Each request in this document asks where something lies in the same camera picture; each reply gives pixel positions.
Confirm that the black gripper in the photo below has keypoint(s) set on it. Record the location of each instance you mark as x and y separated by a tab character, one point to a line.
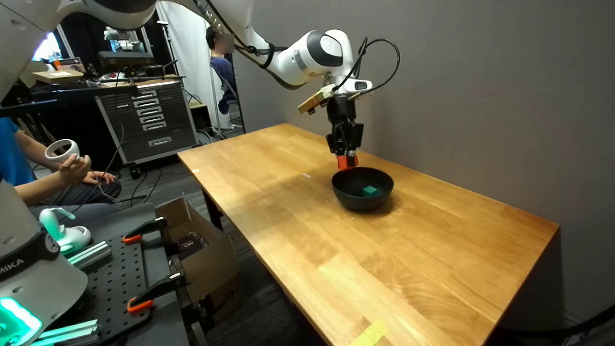
342	110

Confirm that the red block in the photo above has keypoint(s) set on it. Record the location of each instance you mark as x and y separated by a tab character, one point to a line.
348	161

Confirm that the green block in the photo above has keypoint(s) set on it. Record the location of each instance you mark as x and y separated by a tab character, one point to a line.
369	190

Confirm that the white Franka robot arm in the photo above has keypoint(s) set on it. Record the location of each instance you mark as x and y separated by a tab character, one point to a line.
313	54

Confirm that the operator right forearm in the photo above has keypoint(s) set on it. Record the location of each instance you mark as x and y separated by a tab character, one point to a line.
41	190

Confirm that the black bowl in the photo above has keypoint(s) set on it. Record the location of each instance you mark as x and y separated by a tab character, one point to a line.
348	196

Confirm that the operator left hand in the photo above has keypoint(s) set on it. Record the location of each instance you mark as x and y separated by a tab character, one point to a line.
100	179

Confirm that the operator right hand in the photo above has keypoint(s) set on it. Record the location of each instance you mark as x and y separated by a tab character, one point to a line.
75	169

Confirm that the standing person dark hair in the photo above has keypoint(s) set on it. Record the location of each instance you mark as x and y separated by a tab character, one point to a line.
221	69

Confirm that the black table leg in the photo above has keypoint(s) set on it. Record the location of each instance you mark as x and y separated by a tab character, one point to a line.
214	208

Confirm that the yellow tape strip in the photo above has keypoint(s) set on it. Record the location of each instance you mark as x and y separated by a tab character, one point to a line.
371	333

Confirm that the black drawer cabinet white labels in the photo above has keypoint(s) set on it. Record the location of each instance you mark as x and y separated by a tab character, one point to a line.
146	121

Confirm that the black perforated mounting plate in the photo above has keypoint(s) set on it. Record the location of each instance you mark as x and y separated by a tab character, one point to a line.
115	281

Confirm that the wooden desk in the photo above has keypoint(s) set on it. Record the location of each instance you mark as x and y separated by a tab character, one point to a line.
58	75

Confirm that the white spare handheld controller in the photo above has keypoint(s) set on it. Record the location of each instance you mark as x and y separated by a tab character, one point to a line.
60	231

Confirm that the seated person blue shirt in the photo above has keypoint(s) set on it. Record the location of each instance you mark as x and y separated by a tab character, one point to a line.
12	154

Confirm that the tan wrist camera mount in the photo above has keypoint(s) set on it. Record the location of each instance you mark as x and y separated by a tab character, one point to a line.
313	100

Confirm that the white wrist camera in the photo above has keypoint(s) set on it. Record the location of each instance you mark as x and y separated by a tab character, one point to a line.
356	85

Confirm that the aluminium profile rail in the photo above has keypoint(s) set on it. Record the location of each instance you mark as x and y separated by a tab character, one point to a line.
89	254
67	331

